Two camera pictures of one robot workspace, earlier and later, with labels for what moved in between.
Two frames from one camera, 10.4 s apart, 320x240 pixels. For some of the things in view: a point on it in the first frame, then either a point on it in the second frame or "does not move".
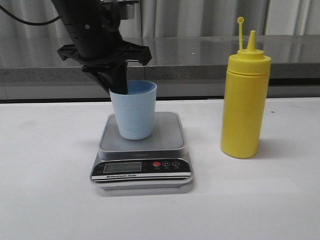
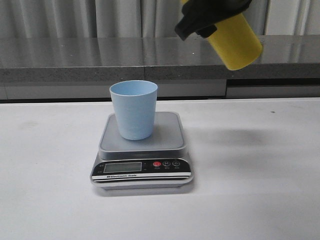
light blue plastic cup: (135, 110) does not move
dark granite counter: (185, 68) does not move
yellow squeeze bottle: (245, 101) -> (236, 42)
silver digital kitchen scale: (159, 163) does not move
